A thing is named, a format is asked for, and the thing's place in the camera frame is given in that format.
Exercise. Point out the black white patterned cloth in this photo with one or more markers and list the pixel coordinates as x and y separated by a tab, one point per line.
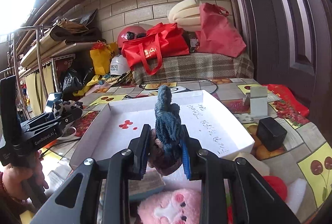
68	108

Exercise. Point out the white round-logo device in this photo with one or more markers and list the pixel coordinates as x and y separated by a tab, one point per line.
177	89

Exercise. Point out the red helmet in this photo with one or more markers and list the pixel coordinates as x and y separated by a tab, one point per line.
130	33

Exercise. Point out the yellow curtain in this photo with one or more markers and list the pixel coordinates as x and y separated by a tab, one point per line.
35	90

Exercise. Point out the black cube box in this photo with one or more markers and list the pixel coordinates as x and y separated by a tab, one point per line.
271	133

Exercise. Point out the metal shelf rack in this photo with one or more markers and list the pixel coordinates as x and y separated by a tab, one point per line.
45	51

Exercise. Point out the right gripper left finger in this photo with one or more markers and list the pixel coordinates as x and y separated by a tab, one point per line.
140	148

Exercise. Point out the dark wooden door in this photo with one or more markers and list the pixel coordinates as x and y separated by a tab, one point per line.
289	42

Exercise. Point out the red sleeve forearm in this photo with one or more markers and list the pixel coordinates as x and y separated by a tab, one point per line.
11	208

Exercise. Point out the white helmet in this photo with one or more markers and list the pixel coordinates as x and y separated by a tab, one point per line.
119	65

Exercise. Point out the plaid covered bench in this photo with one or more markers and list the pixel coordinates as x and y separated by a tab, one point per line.
196	66

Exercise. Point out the dark red fabric bag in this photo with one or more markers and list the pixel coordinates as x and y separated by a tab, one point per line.
217	35

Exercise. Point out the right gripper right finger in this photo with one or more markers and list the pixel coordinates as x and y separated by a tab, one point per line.
190	159

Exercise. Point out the red plush apple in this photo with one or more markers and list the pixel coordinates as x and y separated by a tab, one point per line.
278	186

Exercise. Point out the black plastic bag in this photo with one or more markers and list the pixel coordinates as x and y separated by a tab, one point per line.
71	81

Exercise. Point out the left hand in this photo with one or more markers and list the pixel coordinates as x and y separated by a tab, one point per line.
14	176

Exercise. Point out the pink plush toy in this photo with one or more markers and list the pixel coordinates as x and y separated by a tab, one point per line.
179	206

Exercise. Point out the brown bag on shelf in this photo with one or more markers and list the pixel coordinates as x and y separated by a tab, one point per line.
77	30

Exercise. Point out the red tote bag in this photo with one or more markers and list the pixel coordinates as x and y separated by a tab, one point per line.
162	40

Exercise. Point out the yellow paper bag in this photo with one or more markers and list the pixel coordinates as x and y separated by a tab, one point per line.
101	54

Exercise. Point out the red packet on table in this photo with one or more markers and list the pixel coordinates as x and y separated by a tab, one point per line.
285	94

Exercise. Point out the white foam strip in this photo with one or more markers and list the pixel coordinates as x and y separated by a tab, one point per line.
296	189

